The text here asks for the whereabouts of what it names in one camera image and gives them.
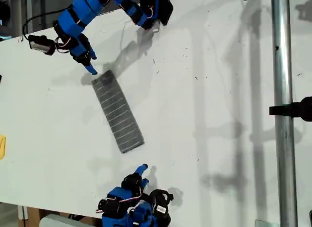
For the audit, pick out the grey vertical pole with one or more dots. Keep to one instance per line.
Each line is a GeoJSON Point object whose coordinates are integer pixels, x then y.
{"type": "Point", "coordinates": [29, 12]}

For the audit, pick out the brown wooden support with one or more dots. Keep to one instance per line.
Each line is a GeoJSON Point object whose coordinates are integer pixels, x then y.
{"type": "Point", "coordinates": [33, 214]}

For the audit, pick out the yellow object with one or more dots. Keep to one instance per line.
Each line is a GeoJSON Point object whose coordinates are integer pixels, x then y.
{"type": "Point", "coordinates": [2, 146]}

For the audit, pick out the white table leg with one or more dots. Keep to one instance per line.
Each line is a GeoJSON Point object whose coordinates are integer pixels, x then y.
{"type": "Point", "coordinates": [22, 212]}

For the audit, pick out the steel post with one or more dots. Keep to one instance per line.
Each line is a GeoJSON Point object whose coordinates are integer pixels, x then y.
{"type": "Point", "coordinates": [282, 66]}

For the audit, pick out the black clamp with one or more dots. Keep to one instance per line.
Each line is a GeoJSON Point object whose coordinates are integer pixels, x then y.
{"type": "Point", "coordinates": [299, 109]}

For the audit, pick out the grey striped towel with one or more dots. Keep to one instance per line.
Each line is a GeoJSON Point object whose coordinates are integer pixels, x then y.
{"type": "Point", "coordinates": [117, 112]}

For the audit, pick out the white box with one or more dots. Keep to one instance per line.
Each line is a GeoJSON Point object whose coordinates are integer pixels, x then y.
{"type": "Point", "coordinates": [56, 222]}

